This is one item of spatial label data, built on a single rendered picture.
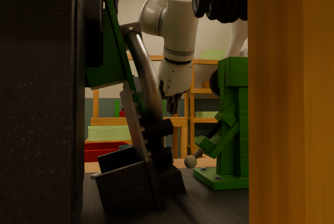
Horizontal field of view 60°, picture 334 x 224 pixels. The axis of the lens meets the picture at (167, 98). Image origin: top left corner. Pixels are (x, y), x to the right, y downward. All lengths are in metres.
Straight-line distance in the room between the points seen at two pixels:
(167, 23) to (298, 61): 0.53
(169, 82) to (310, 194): 0.58
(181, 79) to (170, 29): 0.15
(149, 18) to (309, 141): 0.58
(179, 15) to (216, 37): 5.99
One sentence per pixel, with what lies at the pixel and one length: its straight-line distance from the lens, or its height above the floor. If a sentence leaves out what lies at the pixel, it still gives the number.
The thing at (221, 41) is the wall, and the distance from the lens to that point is 6.72.
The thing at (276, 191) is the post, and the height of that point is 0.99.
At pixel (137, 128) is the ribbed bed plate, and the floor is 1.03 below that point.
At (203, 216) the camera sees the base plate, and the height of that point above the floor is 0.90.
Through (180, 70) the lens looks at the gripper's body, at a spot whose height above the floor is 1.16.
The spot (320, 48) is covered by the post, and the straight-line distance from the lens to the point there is 0.26.
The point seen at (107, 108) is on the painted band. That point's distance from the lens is 6.08.
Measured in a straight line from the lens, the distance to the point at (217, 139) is 0.64.
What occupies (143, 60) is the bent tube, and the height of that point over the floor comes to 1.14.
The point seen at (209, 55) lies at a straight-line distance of 5.97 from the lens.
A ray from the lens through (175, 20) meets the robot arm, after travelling 0.73.
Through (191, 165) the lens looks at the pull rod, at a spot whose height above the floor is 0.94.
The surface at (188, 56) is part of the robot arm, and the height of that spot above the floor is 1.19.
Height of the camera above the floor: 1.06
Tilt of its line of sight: 2 degrees up
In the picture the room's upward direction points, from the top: straight up
